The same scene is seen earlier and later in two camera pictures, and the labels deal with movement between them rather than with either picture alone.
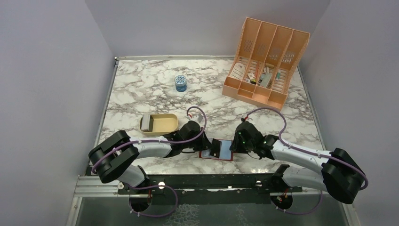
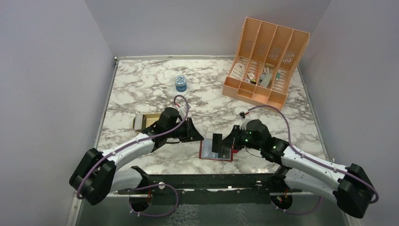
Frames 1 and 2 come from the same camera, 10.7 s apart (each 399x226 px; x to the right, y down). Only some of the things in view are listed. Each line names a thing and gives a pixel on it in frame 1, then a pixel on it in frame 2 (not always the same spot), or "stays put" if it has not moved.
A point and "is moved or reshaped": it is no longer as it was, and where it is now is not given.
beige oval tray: [161, 124] is moved or reshaped
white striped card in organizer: [237, 71] stays put
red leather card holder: [226, 153] stays put
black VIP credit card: [216, 148] is moved or reshaped
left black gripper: [205, 144] -> [191, 133]
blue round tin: [180, 83] stays put
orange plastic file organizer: [261, 67] stays put
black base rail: [210, 189] stays put
